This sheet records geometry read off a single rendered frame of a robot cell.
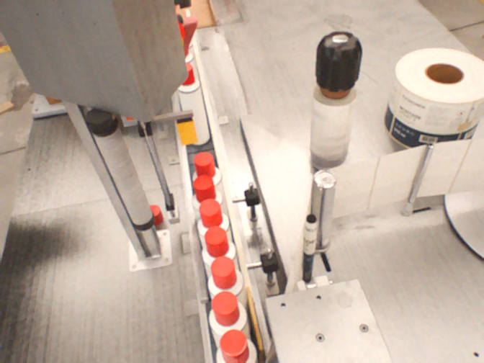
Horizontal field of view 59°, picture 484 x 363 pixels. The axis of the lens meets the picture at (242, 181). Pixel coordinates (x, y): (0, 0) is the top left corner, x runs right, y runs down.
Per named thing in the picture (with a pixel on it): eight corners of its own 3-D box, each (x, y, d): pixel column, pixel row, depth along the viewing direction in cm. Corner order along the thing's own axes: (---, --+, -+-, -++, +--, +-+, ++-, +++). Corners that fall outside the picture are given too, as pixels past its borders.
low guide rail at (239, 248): (255, 307, 73) (254, 302, 71) (248, 309, 73) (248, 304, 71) (189, 14, 144) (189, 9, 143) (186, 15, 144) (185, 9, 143)
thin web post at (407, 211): (413, 215, 85) (438, 147, 71) (404, 217, 85) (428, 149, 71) (409, 207, 86) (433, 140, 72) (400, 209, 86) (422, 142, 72)
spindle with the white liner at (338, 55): (353, 167, 94) (374, 47, 72) (315, 175, 94) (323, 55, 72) (340, 140, 100) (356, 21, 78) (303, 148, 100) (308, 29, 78)
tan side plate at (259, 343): (266, 370, 66) (264, 349, 59) (261, 372, 66) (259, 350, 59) (253, 310, 73) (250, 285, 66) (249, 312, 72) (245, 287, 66)
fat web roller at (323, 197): (333, 250, 81) (343, 185, 67) (310, 255, 81) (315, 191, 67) (325, 230, 84) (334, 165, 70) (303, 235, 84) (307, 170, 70)
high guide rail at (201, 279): (208, 302, 68) (207, 298, 67) (201, 304, 68) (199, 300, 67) (164, 3, 140) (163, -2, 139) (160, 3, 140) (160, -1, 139)
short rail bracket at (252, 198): (261, 222, 93) (259, 186, 84) (248, 225, 92) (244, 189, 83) (258, 211, 95) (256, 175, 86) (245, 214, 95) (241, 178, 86)
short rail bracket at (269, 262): (279, 287, 82) (279, 254, 73) (248, 294, 82) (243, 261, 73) (275, 273, 84) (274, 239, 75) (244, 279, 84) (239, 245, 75)
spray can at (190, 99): (211, 144, 103) (198, 71, 88) (190, 148, 103) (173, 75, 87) (208, 130, 107) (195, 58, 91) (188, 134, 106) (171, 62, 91)
